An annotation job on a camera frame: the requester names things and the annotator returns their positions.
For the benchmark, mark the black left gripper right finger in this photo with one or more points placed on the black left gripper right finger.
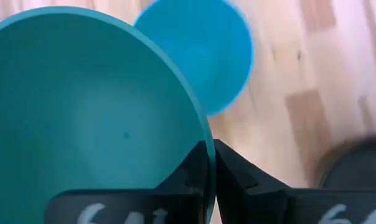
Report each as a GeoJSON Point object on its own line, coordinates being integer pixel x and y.
{"type": "Point", "coordinates": [269, 202]}

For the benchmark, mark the small blue plastic bowl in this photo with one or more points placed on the small blue plastic bowl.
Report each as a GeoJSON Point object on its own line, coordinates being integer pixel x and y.
{"type": "Point", "coordinates": [203, 53]}

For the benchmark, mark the large teal plastic bowl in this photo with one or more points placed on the large teal plastic bowl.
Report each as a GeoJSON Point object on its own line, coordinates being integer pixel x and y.
{"type": "Point", "coordinates": [82, 102]}

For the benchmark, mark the dark grey plastic bowl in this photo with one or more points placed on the dark grey plastic bowl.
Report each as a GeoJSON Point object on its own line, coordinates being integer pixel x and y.
{"type": "Point", "coordinates": [356, 168]}

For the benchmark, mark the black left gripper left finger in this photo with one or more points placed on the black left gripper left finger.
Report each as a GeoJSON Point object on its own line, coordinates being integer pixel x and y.
{"type": "Point", "coordinates": [138, 205]}

